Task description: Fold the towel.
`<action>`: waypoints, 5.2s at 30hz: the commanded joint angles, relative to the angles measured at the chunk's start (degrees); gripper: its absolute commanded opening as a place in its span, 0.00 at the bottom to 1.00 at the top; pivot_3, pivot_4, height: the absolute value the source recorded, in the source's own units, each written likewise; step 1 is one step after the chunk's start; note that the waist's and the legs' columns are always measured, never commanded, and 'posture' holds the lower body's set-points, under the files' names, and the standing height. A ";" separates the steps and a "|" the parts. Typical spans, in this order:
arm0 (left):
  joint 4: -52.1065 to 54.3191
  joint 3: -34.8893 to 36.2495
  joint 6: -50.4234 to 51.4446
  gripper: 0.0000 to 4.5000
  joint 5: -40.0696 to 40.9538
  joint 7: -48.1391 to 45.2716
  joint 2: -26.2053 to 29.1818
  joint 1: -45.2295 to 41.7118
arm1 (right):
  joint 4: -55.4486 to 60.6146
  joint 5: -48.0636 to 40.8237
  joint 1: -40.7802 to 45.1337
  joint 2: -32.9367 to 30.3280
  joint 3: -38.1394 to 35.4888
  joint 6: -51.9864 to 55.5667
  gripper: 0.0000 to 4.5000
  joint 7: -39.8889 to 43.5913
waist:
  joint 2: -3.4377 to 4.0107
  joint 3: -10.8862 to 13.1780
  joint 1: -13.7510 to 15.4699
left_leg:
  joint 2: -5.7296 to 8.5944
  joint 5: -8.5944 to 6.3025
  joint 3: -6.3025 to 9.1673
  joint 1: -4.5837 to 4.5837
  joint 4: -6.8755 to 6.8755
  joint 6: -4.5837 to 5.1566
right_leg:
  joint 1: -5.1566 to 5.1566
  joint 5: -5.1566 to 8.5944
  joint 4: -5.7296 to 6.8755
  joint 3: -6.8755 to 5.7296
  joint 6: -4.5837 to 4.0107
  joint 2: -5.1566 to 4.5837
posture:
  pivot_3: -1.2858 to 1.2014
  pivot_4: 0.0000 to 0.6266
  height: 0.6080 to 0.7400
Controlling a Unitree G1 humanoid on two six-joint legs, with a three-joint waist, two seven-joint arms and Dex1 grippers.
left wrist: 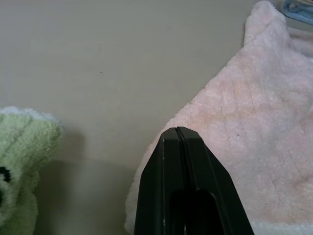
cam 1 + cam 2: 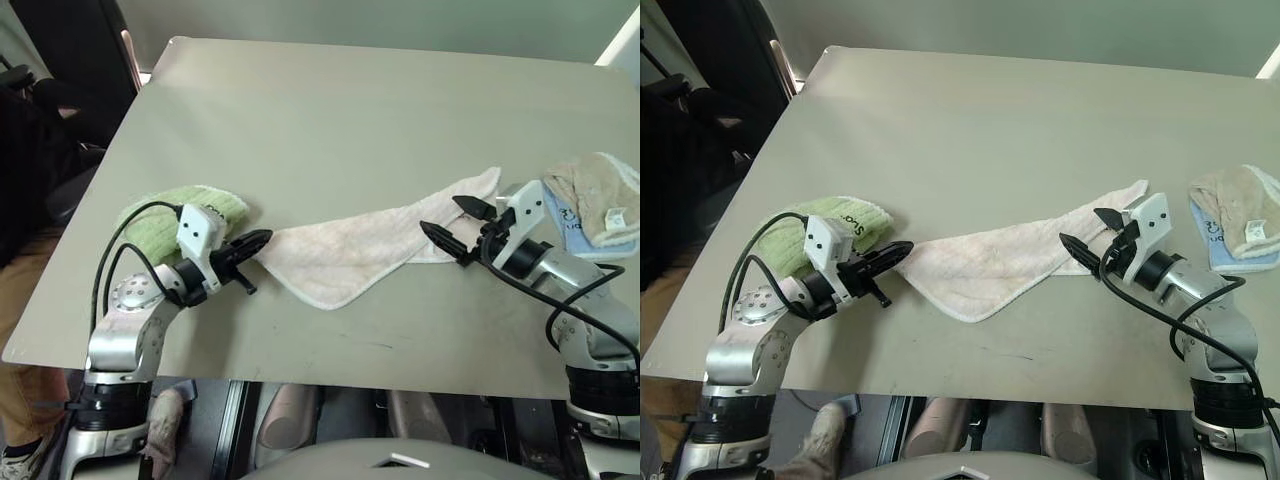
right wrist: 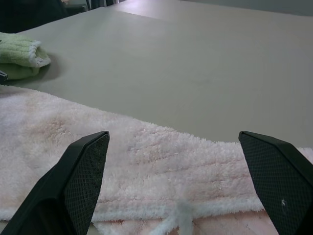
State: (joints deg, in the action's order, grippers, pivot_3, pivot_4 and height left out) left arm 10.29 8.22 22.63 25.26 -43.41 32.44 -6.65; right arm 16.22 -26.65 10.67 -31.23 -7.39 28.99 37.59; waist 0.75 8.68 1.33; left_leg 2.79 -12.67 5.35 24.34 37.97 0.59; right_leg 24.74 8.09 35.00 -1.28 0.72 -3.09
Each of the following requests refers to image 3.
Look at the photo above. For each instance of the fluffy pale pink towel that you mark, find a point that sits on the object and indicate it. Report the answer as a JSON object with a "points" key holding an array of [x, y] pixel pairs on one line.
{"points": [[146, 166]]}

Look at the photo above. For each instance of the folded light green towel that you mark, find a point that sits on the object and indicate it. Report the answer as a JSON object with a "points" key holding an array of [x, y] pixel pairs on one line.
{"points": [[19, 56]]}

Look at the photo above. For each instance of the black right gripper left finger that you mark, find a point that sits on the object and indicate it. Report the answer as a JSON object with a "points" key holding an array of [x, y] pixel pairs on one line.
{"points": [[73, 186]]}

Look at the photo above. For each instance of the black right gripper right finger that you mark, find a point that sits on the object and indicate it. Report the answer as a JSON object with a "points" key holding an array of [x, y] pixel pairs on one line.
{"points": [[278, 181]]}

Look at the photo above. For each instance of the black left gripper tip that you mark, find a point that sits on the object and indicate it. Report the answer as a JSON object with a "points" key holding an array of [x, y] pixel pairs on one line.
{"points": [[3, 76]]}

